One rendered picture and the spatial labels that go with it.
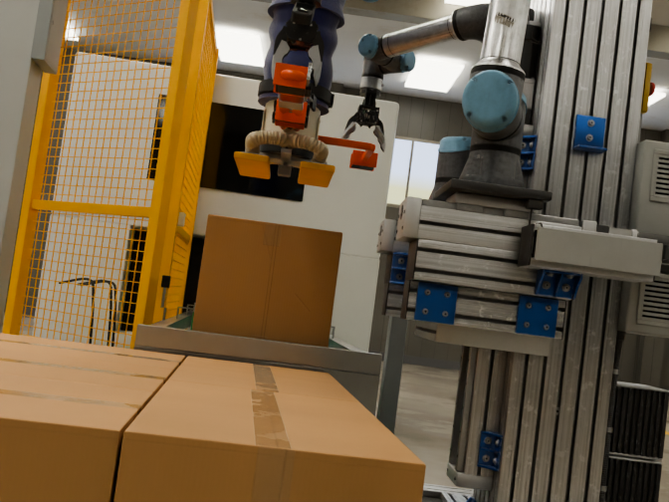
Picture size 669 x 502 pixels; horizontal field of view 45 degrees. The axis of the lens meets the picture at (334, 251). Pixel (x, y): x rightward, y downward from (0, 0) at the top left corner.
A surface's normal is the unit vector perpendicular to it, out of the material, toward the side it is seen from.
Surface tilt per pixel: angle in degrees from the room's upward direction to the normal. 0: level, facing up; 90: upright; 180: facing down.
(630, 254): 90
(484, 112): 97
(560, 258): 90
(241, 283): 90
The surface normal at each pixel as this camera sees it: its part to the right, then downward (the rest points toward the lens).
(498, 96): -0.32, 0.03
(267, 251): 0.08, -0.05
